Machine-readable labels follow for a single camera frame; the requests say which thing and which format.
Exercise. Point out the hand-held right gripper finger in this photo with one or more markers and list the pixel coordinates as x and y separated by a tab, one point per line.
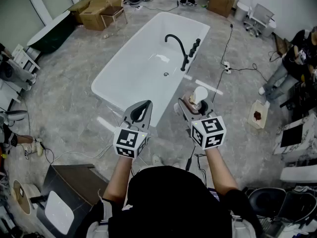
209	108
185	108

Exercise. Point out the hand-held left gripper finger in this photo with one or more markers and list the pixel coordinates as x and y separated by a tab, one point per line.
148	113
127	113

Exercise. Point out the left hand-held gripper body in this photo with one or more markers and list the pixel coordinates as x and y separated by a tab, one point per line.
128	140

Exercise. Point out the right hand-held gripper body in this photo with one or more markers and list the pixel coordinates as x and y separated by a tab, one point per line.
209	133

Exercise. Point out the white round-capped bottle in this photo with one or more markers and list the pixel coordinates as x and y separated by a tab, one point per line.
200	93

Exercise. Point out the white bathtub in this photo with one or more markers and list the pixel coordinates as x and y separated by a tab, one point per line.
138	71

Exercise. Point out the person's left forearm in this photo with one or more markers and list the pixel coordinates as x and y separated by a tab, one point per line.
119	180

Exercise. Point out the person's right forearm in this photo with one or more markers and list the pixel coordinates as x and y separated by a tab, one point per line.
219	170

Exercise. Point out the dark green bathtub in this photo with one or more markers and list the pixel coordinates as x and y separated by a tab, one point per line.
52	33

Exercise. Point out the person's white shoe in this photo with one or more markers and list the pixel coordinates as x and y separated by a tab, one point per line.
156	159

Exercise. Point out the white power strip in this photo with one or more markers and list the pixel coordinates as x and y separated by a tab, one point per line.
227	67

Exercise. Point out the black curved faucet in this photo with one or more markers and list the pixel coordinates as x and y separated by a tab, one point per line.
182	51

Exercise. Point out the black phone with screen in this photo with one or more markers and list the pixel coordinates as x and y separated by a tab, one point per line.
213	195

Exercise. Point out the dark wooden cabinet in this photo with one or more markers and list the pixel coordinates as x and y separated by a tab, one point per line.
74	180

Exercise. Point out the person's black shirt torso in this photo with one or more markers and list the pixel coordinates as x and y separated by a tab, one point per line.
173	202

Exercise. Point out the marble cabinet with black sink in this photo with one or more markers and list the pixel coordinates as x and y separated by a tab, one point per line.
294	135

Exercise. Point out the black round basin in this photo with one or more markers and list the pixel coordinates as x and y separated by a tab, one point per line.
266	202

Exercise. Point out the white curved counter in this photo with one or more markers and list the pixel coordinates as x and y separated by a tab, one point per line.
299	173

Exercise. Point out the white rectangular basin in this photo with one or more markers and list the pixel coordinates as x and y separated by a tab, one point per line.
58	212

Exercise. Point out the white cylindrical bin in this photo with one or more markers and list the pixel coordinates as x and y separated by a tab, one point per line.
240	11

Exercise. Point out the large cardboard box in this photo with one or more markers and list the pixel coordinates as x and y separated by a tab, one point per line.
96	14

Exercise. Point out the tall cardboard box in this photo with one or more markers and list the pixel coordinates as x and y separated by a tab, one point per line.
219	2

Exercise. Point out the white office chair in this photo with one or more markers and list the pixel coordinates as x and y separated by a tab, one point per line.
262	15

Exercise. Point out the flat cardboard box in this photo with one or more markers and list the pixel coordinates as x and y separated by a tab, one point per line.
78	10

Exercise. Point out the white small shelf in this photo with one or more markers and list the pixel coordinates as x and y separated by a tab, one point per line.
26	58

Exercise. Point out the round wooden basin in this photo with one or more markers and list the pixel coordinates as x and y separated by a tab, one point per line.
22	197

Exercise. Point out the wooden frame stool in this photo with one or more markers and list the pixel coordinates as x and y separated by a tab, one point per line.
112	11

